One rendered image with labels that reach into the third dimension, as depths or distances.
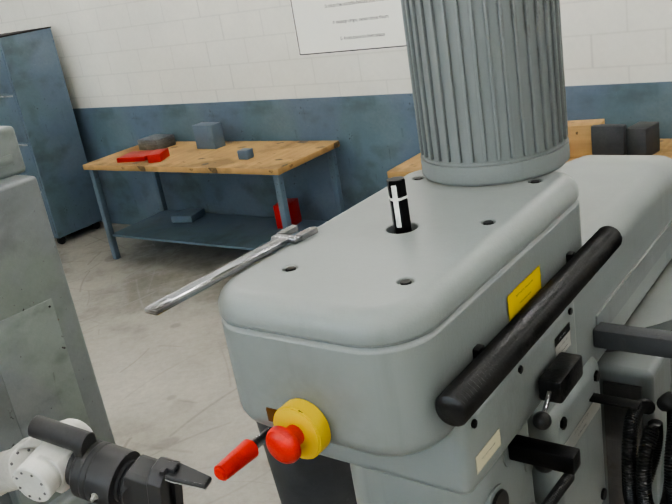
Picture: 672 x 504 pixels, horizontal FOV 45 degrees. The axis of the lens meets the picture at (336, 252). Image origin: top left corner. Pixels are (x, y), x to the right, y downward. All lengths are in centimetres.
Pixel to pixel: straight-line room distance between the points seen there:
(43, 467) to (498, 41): 86
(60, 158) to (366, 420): 759
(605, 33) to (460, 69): 425
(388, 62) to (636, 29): 173
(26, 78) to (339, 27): 326
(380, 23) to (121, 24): 273
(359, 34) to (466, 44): 502
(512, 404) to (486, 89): 38
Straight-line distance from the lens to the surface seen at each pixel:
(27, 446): 140
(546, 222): 98
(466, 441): 88
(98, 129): 836
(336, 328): 75
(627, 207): 138
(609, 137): 480
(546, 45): 106
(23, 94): 809
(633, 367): 135
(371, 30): 597
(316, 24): 624
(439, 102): 105
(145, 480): 122
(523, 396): 99
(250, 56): 671
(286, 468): 324
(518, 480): 108
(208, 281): 86
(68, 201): 833
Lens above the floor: 219
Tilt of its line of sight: 20 degrees down
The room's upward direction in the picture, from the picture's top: 10 degrees counter-clockwise
